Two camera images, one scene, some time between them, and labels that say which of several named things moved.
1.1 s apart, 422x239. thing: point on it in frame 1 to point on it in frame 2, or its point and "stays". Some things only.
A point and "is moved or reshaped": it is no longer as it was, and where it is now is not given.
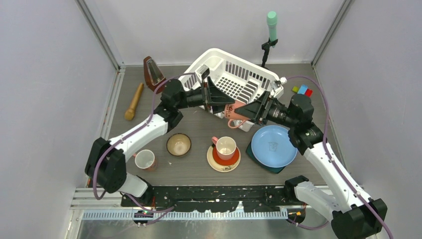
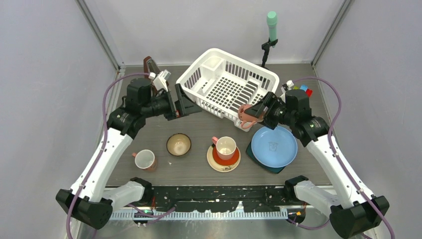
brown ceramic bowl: [178, 145] stays
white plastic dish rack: [240, 79] stays
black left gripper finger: [217, 99] to [184, 105]
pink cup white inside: [225, 146] stays
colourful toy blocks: [303, 89] stays
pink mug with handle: [230, 113] is moved or reshaped
